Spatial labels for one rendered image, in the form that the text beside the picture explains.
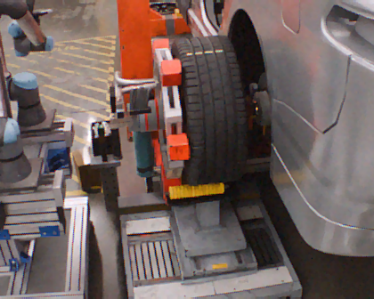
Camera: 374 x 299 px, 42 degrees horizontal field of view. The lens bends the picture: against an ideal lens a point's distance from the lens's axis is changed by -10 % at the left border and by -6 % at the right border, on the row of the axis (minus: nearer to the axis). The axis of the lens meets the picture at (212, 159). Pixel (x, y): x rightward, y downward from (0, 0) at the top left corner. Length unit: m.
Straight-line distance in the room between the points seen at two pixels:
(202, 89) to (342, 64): 0.82
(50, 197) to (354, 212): 1.16
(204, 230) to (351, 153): 1.34
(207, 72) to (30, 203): 0.88
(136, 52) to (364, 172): 1.52
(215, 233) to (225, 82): 0.86
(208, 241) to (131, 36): 1.07
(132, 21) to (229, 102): 0.77
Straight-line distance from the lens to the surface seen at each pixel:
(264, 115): 2.26
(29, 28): 2.45
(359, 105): 1.31
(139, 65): 2.61
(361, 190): 1.43
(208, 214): 2.55
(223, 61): 2.06
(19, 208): 2.09
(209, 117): 1.99
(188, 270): 2.48
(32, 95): 2.41
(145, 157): 2.48
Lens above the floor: 1.83
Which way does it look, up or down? 31 degrees down
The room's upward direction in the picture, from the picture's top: 1 degrees counter-clockwise
